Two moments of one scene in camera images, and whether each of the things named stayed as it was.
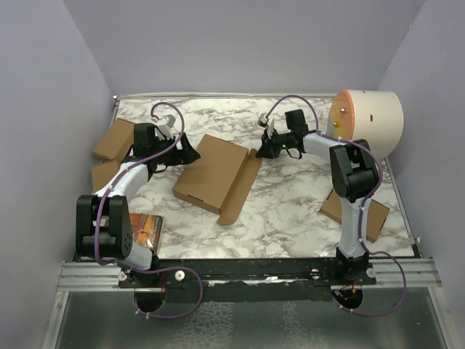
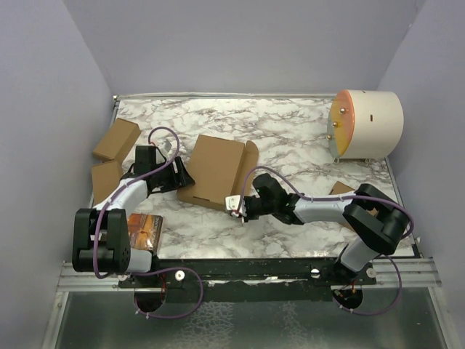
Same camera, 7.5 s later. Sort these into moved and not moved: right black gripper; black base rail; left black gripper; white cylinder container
Moved: left black gripper; right black gripper
Not moved: black base rail; white cylinder container
